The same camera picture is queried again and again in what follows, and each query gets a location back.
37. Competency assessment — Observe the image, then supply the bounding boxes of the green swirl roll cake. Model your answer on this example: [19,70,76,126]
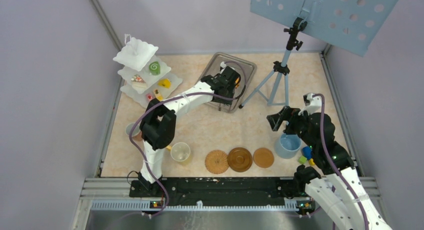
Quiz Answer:
[148,61,161,76]

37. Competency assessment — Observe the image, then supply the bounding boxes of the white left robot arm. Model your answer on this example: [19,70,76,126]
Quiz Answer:
[139,65,242,197]

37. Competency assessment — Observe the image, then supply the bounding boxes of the woven rattan coaster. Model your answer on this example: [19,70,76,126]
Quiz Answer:
[204,150,229,174]

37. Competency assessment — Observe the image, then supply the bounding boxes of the pink mug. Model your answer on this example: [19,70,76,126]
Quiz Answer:
[125,123,143,142]

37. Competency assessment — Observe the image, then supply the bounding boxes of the yellow square cake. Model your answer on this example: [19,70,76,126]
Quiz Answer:
[153,89,164,101]

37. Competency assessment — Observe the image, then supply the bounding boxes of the light blue mug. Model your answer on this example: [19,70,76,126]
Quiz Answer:
[274,134,302,159]

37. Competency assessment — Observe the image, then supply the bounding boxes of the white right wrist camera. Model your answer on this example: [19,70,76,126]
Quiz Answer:
[298,93,325,116]

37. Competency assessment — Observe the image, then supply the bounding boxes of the light blue perforated board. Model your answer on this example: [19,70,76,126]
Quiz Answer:
[250,0,399,57]

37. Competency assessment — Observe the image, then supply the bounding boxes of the white strawberry cake slice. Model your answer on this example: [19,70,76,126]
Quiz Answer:
[131,74,147,88]

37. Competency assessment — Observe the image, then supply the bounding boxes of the yellow transparent cup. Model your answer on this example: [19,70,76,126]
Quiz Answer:
[170,142,193,165]

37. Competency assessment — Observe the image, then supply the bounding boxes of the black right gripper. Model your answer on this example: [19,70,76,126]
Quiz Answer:
[266,105,317,149]

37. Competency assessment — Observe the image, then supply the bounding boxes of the light blue tripod stand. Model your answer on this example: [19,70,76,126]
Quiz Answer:
[238,17,308,109]

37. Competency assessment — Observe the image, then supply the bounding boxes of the dark wooden round coaster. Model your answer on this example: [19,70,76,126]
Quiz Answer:
[227,147,253,172]

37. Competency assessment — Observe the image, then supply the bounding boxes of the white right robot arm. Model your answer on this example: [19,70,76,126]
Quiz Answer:
[266,106,391,229]

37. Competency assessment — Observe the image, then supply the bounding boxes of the green toy cube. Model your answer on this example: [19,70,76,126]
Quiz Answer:
[298,156,308,164]

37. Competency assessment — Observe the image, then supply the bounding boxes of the pink cake slice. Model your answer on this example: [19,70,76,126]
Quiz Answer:
[145,93,155,102]

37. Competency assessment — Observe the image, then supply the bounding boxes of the white three-tier dessert stand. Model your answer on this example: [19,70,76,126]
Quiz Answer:
[113,34,183,108]

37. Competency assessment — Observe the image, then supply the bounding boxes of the yellow cake wedge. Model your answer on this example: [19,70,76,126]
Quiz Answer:
[157,78,172,89]

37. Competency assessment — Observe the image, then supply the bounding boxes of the metal serving tray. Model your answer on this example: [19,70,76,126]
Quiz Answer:
[198,52,257,113]

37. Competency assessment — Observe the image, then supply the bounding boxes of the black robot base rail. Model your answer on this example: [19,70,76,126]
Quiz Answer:
[129,177,307,207]

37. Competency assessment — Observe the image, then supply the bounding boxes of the light wooden round coaster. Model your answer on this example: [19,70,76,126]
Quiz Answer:
[253,148,275,168]

